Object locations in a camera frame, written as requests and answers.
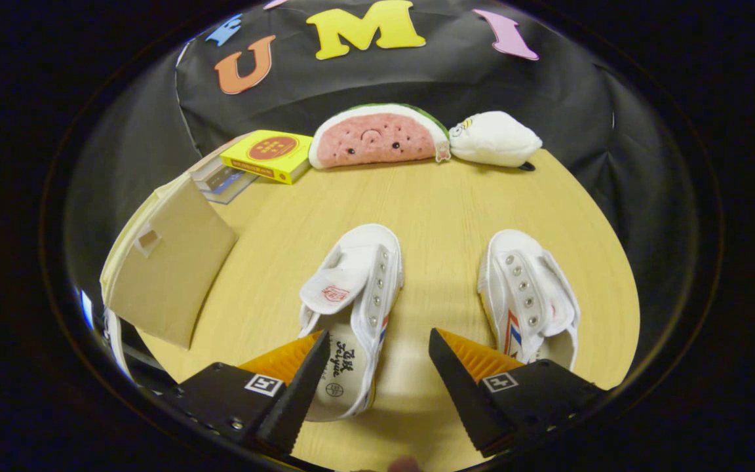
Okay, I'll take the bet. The watermelon slice plush toy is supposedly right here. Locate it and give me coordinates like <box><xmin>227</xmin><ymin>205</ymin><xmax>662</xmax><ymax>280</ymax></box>
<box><xmin>308</xmin><ymin>103</ymin><xmax>452</xmax><ymax>170</ymax></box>

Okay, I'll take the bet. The white plush toy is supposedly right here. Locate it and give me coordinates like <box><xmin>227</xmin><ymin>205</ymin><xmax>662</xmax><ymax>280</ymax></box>
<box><xmin>448</xmin><ymin>111</ymin><xmax>543</xmax><ymax>171</ymax></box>

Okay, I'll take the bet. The beige fabric storage box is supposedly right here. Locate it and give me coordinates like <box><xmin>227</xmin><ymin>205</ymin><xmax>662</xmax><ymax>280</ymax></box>
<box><xmin>100</xmin><ymin>172</ymin><xmax>239</xmax><ymax>350</ymax></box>

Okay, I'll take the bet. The beige book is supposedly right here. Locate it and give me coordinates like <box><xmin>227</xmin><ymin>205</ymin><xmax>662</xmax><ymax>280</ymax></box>
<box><xmin>189</xmin><ymin>134</ymin><xmax>254</xmax><ymax>181</ymax></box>

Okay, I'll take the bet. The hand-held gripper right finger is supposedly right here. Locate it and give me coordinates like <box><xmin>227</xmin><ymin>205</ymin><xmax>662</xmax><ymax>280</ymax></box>
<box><xmin>428</xmin><ymin>328</ymin><xmax>608</xmax><ymax>458</ymax></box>

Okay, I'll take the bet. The black backdrop cloth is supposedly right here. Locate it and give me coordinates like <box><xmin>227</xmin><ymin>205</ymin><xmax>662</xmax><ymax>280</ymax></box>
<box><xmin>66</xmin><ymin>0</ymin><xmax>699</xmax><ymax>368</ymax></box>

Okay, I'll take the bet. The white canvas shoe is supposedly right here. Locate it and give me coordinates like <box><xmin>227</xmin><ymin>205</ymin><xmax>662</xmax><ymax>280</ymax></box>
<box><xmin>298</xmin><ymin>224</ymin><xmax>405</xmax><ymax>422</ymax></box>
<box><xmin>477</xmin><ymin>229</ymin><xmax>581</xmax><ymax>372</ymax></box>

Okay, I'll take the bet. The yellow book with red circle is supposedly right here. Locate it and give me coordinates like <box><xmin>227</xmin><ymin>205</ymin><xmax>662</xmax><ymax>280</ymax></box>
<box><xmin>220</xmin><ymin>130</ymin><xmax>314</xmax><ymax>185</ymax></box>

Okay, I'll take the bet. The blue book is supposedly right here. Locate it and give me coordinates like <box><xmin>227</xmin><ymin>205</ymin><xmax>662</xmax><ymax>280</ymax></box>
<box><xmin>210</xmin><ymin>172</ymin><xmax>260</xmax><ymax>205</ymax></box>

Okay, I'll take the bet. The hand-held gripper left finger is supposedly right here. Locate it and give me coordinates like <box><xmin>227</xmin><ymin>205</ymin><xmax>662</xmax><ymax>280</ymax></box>
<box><xmin>155</xmin><ymin>330</ymin><xmax>331</xmax><ymax>458</ymax></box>

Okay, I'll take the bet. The grey book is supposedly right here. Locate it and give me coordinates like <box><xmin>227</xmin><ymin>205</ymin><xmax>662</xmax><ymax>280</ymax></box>
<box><xmin>194</xmin><ymin>167</ymin><xmax>247</xmax><ymax>197</ymax></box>

